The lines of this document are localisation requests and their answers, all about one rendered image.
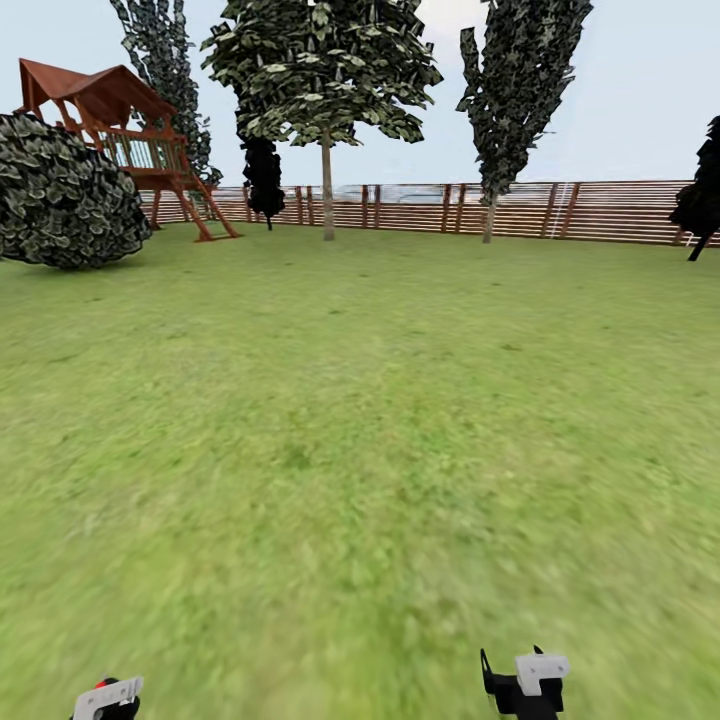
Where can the bush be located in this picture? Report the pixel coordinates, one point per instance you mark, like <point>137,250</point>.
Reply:
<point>61,203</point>

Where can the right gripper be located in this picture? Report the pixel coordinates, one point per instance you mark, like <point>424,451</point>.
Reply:
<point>511,699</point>

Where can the pesticide atomizer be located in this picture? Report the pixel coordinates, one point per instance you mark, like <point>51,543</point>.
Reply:
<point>136,701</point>

